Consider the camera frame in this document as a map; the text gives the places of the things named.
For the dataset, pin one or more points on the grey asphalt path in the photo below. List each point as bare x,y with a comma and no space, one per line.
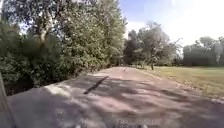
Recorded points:
126,100

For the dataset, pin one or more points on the row of trees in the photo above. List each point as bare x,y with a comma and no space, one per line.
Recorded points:
150,43

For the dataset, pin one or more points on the dense wood of trees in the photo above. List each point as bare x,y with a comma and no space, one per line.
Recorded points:
66,43

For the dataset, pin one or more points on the robot's own part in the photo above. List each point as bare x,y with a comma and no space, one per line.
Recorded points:
77,126
144,126

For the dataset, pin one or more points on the distant line of trees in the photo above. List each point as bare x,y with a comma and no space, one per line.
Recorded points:
200,53

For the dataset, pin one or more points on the green grass field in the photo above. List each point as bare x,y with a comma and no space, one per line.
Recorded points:
200,78

